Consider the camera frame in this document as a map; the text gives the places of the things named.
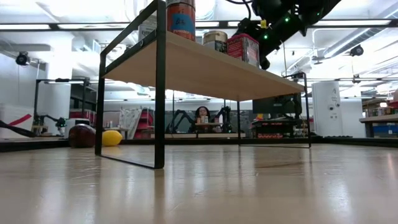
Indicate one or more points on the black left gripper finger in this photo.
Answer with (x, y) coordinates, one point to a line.
(15, 127)

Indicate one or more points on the red lid spice container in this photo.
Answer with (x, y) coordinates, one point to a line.
(242, 48)

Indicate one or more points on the tan paper cup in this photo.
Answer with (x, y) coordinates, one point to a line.
(214, 37)

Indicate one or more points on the black lid orange spice jar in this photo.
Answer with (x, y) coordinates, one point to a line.
(180, 21)

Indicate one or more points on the background robot arm with leds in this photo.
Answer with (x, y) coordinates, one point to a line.
(59, 122)

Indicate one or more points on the black background robot arm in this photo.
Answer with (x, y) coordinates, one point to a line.
(178, 116)
(225, 115)

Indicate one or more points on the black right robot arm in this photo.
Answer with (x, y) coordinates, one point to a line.
(311, 9)

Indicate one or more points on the small background spice shelf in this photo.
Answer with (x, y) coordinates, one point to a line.
(208, 124)

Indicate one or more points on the white box with red stripe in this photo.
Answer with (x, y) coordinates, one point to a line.
(15, 112)

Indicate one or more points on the dark red apple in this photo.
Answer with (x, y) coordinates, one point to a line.
(81, 137)

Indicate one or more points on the black computer monitor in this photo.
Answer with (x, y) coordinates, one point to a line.
(273, 104)

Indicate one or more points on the white cylindrical cabinet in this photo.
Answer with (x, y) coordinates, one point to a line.
(326, 109)

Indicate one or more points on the yellow lemon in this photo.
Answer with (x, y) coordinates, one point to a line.
(112, 138)

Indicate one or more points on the person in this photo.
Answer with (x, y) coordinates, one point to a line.
(202, 112)

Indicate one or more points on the red storage rack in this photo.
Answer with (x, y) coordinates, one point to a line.
(146, 119)

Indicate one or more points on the grey background workbench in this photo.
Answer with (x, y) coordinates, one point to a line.
(379, 118)

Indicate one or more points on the black ceiling camera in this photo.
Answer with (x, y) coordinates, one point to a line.
(22, 59)
(357, 50)

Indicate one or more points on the black aluminium rig frame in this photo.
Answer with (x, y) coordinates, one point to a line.
(357, 141)

